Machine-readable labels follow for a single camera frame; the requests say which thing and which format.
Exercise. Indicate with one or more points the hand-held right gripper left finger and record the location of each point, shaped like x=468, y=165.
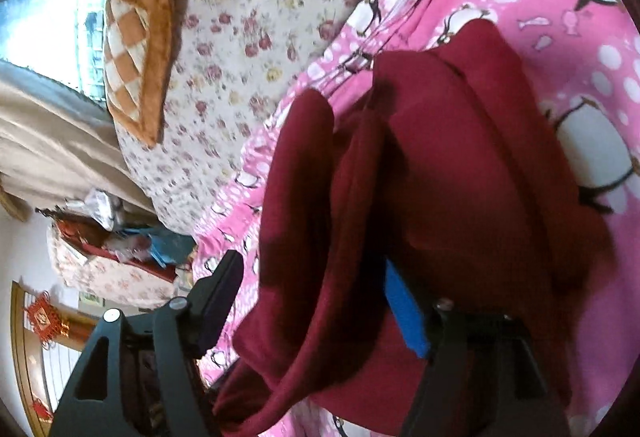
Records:
x=225, y=287

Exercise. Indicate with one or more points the beige curtain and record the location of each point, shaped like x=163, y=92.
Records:
x=50, y=142

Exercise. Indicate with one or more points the orange checkered cushion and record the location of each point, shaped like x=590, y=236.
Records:
x=150, y=42

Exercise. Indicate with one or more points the pink penguin print blanket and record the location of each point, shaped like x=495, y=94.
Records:
x=575, y=42

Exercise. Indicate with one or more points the window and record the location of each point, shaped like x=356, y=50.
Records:
x=40, y=17

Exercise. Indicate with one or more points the wooden door frame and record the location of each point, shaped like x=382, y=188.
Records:
x=30, y=367

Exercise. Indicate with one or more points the blue bag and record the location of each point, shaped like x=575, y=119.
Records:
x=165, y=247

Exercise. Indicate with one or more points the red knot ornament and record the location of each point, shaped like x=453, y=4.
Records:
x=45, y=317

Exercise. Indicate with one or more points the floral covered furniture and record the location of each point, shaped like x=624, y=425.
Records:
x=115, y=282

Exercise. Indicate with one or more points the silver foil bag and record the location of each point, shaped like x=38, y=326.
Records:
x=97, y=209

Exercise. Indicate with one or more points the floral bed sheet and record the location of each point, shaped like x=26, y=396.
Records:
x=250, y=42

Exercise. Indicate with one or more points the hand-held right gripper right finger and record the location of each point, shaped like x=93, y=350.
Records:
x=407, y=312

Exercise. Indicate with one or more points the dark red garment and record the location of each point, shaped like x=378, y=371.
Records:
x=450, y=142

